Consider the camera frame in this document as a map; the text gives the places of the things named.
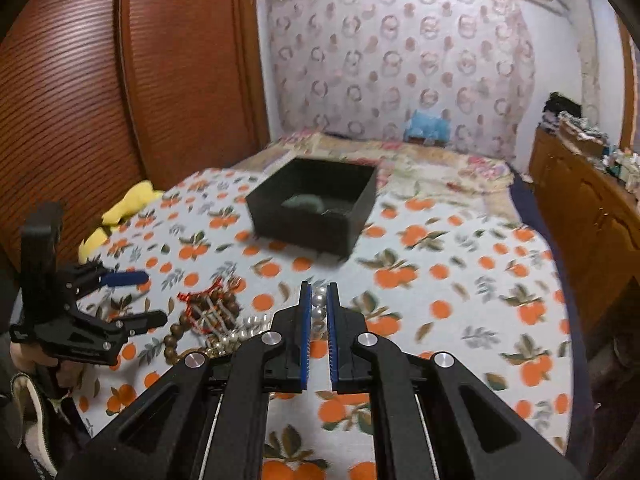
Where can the group of bottles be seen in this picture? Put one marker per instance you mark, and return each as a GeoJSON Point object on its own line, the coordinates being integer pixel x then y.
{"type": "Point", "coordinates": [622, 165]}

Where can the wooden window frame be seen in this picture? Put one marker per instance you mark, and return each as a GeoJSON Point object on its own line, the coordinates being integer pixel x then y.
{"type": "Point", "coordinates": [627, 85]}

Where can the orange fruit print cloth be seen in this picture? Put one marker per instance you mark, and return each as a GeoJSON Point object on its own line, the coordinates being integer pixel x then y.
{"type": "Point", "coordinates": [450, 285]}

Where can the brown louvred wardrobe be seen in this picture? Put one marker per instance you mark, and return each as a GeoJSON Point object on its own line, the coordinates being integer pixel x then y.
{"type": "Point", "coordinates": [75, 85]}

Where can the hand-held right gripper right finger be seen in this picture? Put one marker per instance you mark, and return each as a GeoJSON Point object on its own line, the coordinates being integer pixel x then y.
{"type": "Point", "coordinates": [334, 350]}

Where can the yellow plush toy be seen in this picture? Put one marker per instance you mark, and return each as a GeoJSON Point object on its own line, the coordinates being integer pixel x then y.
{"type": "Point", "coordinates": [130, 200]}

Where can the cream lace curtain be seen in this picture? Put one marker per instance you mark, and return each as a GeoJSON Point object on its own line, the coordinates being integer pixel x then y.
{"type": "Point", "coordinates": [587, 50]}

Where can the silver beaded hair ornament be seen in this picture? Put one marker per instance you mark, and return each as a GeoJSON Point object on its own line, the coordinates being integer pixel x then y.
{"type": "Point", "coordinates": [212, 317]}

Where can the floral blanket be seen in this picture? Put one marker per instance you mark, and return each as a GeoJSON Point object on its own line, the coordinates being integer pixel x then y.
{"type": "Point", "coordinates": [450, 170]}

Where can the blue plastic bag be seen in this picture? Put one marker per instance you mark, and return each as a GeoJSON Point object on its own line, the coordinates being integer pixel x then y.
{"type": "Point", "coordinates": [425, 127]}

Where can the pale green bangle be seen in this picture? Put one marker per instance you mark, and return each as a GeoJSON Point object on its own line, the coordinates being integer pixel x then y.
{"type": "Point", "coordinates": [302, 203]}

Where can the pile of folded cloths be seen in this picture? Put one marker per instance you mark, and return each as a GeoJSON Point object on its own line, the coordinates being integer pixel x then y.
{"type": "Point", "coordinates": [580, 132]}

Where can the person's left hand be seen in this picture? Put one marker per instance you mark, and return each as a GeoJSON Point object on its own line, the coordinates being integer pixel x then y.
{"type": "Point", "coordinates": [35, 359]}

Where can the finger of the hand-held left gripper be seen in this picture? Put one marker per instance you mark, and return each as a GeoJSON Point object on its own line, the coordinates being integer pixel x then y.
{"type": "Point", "coordinates": [125, 278]}
{"type": "Point", "coordinates": [145, 321]}

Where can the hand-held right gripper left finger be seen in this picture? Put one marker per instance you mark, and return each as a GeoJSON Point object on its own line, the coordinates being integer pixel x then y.
{"type": "Point", "coordinates": [305, 335]}

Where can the stack of dark clothes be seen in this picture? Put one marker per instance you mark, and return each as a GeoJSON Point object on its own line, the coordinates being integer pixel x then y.
{"type": "Point", "coordinates": [560, 105]}

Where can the wooden cabinet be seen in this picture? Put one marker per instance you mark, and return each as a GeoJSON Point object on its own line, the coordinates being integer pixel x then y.
{"type": "Point", "coordinates": [590, 220]}

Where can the navy bed sheet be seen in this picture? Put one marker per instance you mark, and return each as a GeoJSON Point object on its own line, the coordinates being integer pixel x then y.
{"type": "Point", "coordinates": [525, 192]}

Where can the black square box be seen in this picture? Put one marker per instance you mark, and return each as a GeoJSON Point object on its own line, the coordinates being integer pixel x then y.
{"type": "Point", "coordinates": [305, 232]}

